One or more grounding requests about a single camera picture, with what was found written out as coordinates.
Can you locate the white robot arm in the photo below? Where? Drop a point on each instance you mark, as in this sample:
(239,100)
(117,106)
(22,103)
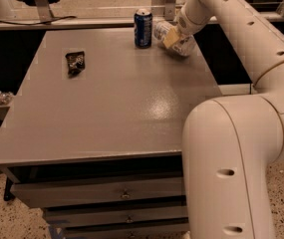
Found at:
(228,142)

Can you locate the grey drawer cabinet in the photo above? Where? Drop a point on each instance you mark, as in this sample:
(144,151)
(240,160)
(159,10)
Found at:
(121,116)

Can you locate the blue label plastic bottle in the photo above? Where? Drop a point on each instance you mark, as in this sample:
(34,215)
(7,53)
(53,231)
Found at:
(183,47)

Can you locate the bottom grey drawer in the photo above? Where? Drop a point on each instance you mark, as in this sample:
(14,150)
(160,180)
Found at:
(126,231)

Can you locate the crumpled clear plastic wrapper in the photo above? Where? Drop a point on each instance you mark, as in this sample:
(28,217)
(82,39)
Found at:
(6,98)

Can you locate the blue pepsi can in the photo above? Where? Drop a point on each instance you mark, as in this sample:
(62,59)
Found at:
(143,28)

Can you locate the black crumpled snack bag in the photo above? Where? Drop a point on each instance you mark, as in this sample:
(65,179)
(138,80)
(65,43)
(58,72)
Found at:
(76,63)

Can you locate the horizontal metal rail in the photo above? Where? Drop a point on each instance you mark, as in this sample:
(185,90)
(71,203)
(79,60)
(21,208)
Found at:
(94,23)

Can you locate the grey drawer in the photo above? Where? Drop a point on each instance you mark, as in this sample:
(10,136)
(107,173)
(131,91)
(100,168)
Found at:
(126,231)
(100,190)
(115,214)

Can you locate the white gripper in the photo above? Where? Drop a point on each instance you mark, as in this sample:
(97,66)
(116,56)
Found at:
(184,25)

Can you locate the middle grey drawer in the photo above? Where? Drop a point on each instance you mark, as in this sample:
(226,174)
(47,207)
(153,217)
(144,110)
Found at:
(115,214)

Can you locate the top grey drawer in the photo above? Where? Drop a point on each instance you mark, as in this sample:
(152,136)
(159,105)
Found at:
(100,190)

